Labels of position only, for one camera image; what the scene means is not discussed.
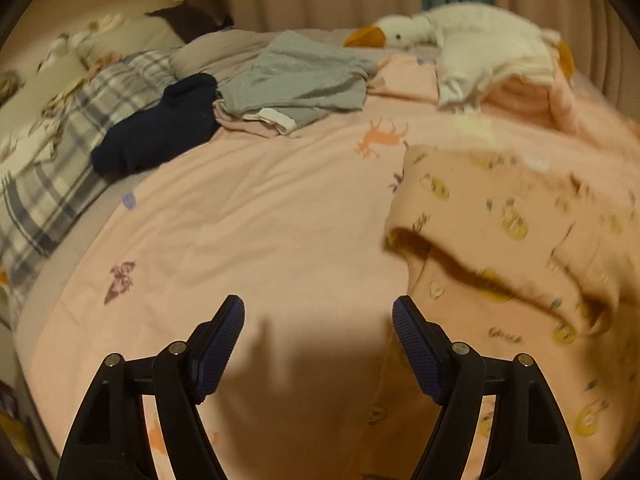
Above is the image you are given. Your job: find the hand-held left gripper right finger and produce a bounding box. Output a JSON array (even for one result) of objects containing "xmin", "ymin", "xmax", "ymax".
[{"xmin": 391, "ymin": 295, "xmax": 583, "ymax": 480}]

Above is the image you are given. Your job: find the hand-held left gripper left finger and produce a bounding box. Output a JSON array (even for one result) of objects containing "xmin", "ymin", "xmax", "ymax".
[{"xmin": 57, "ymin": 295, "xmax": 246, "ymax": 480}]

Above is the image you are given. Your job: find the pink duck print garment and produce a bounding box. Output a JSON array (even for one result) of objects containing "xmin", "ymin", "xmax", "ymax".
[{"xmin": 350, "ymin": 142, "xmax": 640, "ymax": 480}]

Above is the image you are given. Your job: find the pink animal print bed cover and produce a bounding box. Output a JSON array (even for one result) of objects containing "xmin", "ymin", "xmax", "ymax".
[{"xmin": 15, "ymin": 42, "xmax": 640, "ymax": 480}]

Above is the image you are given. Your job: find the light pink garment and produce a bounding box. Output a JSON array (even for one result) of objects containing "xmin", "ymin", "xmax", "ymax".
[{"xmin": 212, "ymin": 99, "xmax": 297, "ymax": 139}]

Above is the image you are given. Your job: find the navy garment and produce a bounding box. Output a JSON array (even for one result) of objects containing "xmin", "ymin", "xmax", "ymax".
[{"xmin": 90, "ymin": 72, "xmax": 222, "ymax": 178}]

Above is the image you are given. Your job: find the plaid blanket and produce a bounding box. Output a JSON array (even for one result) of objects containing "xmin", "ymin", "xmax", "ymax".
[{"xmin": 0, "ymin": 50, "xmax": 182, "ymax": 331}]

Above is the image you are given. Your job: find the pink striped cloth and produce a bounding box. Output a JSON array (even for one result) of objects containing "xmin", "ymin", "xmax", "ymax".
[{"xmin": 480, "ymin": 57, "xmax": 596, "ymax": 136}]

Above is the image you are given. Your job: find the grey garment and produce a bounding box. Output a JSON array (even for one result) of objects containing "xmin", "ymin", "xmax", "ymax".
[{"xmin": 215, "ymin": 30, "xmax": 379, "ymax": 128}]

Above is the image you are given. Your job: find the floral print pillow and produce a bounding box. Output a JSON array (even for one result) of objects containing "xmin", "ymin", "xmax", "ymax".
[{"xmin": 0, "ymin": 12, "xmax": 132, "ymax": 171}]

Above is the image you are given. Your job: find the brown cloth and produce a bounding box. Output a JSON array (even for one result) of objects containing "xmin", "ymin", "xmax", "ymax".
[{"xmin": 145, "ymin": 4, "xmax": 235, "ymax": 43}]

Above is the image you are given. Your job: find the white goose plush toy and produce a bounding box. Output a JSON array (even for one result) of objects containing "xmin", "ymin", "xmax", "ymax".
[{"xmin": 342, "ymin": 4, "xmax": 576, "ymax": 109}]

